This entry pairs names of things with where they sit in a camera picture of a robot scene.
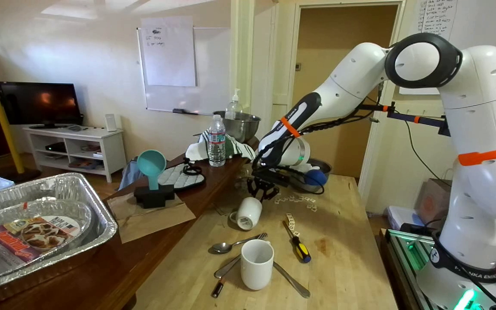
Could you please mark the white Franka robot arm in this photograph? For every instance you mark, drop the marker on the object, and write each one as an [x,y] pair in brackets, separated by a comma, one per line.
[490,114]

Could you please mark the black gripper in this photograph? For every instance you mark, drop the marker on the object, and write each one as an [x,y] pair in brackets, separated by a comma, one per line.
[266,175]

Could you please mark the wooden door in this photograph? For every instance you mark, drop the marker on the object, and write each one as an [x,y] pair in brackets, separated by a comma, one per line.
[328,35]

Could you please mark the aluminium foil tray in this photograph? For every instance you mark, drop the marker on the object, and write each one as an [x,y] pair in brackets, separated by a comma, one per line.
[102,221]

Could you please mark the white ceramic mug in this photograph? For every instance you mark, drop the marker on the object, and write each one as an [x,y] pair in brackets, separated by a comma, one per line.
[250,214]
[257,264]

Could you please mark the black camera boom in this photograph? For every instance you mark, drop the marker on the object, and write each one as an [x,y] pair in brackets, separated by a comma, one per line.
[426,121]

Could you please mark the teal plastic cup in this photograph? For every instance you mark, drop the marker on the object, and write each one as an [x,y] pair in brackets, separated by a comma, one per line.
[150,164]

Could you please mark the yellow black screwdriver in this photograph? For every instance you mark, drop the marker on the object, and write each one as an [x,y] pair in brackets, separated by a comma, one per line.
[300,250]

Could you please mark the brown paper sheet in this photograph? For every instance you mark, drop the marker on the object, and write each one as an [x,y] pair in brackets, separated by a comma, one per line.
[150,221]

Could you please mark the black whiteboard marker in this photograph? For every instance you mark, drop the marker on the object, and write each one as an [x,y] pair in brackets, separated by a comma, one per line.
[185,111]

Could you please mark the black white oven mitt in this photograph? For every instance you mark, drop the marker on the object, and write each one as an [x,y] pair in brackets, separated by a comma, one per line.
[173,178]

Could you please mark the whiteboard on wall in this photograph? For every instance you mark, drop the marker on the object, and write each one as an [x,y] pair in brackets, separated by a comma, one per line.
[168,52]

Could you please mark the clear spray bottle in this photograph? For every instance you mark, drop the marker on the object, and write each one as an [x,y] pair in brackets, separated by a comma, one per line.
[233,106]

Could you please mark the large steel mixing bowl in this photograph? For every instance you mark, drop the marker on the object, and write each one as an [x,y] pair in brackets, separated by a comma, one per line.
[243,126]

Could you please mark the blue cloth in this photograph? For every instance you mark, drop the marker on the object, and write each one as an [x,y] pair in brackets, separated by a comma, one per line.
[128,175]

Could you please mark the translucent storage box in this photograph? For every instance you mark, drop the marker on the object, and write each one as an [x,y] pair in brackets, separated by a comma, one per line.
[431,200]

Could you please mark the dark wooden side table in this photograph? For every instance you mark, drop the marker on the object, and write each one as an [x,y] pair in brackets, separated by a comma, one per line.
[104,276]

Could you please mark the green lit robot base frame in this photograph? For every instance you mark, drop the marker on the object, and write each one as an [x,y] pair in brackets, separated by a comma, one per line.
[405,252]

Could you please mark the black block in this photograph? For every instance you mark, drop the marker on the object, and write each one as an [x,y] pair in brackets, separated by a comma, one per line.
[154,197]

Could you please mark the yellow pole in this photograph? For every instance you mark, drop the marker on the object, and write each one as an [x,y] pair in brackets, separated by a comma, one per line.
[7,135]

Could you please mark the white television stand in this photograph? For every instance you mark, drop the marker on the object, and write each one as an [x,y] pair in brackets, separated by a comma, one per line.
[76,138]

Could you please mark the clear labelled food container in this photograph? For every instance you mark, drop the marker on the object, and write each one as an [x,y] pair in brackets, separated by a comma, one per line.
[35,235]

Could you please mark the green striped white towel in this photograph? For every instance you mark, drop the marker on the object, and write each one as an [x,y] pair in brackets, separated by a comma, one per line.
[199,150]

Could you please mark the labelled clear water bottle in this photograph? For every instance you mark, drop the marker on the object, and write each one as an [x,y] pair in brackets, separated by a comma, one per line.
[217,144]

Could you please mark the black flat television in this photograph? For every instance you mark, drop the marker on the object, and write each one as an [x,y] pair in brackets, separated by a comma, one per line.
[38,104]

